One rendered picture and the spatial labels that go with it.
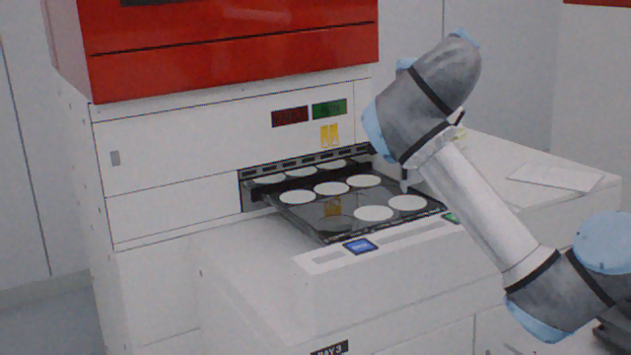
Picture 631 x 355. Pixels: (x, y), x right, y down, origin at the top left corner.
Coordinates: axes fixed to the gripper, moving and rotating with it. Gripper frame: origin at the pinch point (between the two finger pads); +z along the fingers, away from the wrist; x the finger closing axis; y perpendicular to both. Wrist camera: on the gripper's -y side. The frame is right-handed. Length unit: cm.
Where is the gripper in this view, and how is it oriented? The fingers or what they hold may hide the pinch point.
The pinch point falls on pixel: (401, 188)
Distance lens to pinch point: 176.5
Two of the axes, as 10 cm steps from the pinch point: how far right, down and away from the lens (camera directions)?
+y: 10.0, -0.4, -0.4
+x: 0.2, -3.5, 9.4
